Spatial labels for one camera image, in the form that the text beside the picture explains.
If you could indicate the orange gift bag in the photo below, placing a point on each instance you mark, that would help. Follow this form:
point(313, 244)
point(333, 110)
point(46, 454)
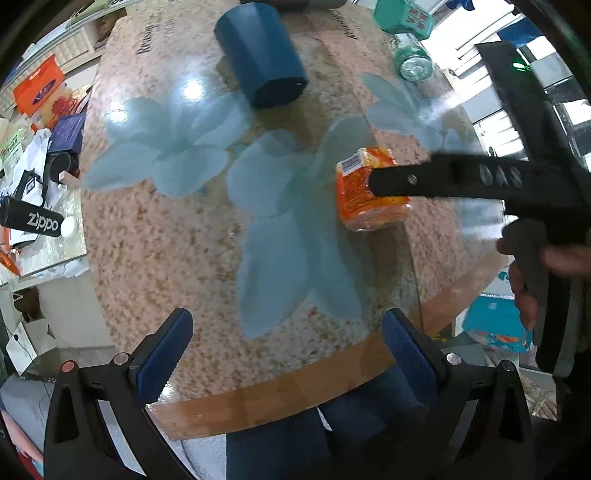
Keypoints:
point(36, 88)

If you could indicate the clear green-label jar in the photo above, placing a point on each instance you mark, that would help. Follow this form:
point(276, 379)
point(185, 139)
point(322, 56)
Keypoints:
point(411, 60)

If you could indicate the black cylindrical thermos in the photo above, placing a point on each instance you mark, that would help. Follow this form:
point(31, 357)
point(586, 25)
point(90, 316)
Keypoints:
point(300, 5)

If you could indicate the person's right hand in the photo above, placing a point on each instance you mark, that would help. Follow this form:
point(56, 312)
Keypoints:
point(565, 261)

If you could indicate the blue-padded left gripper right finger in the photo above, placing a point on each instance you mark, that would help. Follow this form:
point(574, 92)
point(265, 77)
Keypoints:
point(478, 424)

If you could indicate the orange snack packet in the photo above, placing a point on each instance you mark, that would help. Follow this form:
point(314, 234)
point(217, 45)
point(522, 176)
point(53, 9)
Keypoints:
point(359, 209)

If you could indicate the dark blue small box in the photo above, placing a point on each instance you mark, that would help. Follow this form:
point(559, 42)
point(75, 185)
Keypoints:
point(67, 134)

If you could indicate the green hexagonal tin box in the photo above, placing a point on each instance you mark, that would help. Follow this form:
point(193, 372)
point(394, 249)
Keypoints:
point(401, 16)

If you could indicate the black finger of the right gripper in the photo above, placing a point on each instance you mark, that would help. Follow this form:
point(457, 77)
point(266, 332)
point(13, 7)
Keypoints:
point(464, 176)

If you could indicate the black Zippo tube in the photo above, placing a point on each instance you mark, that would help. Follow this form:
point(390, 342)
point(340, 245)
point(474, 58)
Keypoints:
point(20, 215)

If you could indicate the dark blue plastic cup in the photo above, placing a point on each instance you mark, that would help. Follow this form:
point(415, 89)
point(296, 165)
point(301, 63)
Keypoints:
point(261, 55)

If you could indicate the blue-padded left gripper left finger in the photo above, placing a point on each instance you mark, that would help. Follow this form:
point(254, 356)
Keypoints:
point(77, 444)

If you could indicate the black mug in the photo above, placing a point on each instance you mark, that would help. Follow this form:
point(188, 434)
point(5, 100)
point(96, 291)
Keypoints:
point(63, 162)

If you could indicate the white TV cabinet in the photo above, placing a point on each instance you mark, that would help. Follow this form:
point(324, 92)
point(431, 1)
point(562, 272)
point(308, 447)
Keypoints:
point(72, 45)

